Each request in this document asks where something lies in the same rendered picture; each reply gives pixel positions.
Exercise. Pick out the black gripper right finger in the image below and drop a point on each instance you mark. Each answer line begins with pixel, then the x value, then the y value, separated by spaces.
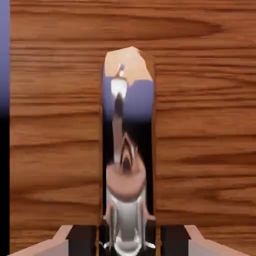
pixel 174 240

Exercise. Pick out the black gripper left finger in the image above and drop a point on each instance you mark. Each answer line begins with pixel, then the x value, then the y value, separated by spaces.
pixel 80 240

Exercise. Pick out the brown wooden cabinet door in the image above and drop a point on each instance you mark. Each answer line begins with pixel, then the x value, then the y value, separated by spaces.
pixel 50 120

